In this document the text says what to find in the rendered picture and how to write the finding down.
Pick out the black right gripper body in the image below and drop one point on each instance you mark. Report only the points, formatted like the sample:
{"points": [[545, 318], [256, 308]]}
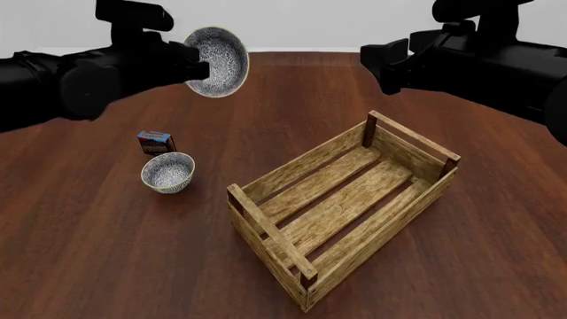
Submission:
{"points": [[421, 63]]}

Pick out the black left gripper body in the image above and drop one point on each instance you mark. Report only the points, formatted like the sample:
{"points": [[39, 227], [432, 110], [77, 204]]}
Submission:
{"points": [[142, 63]]}

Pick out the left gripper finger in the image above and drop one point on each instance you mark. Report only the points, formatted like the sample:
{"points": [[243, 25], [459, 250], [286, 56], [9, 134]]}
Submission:
{"points": [[195, 71], [187, 52]]}

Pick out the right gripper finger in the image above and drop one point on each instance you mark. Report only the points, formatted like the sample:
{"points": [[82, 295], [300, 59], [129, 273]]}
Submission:
{"points": [[389, 81], [384, 53]]}

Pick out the patterned grey bowl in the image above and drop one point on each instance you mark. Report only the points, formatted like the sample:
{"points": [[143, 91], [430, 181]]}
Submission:
{"points": [[167, 172], [223, 60]]}

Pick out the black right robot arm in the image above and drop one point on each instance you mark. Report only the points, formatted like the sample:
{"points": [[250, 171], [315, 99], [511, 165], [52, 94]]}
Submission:
{"points": [[509, 73]]}

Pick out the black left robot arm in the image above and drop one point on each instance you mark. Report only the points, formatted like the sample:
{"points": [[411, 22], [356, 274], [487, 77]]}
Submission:
{"points": [[40, 86]]}

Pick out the wooden slat tray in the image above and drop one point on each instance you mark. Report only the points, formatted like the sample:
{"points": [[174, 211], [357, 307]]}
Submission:
{"points": [[341, 206]]}

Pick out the left gripper's plate on stalk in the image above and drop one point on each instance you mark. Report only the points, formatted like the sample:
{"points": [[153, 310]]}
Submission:
{"points": [[133, 13]]}

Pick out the gripper's plate on stalk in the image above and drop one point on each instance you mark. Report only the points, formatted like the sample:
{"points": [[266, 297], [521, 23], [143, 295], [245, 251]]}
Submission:
{"points": [[478, 10], [133, 13]]}

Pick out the right gripper's plate on stalk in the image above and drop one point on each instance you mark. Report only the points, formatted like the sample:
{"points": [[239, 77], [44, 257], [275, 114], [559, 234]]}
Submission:
{"points": [[478, 10]]}

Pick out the small printed food box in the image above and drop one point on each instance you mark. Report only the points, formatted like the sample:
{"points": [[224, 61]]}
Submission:
{"points": [[156, 143]]}

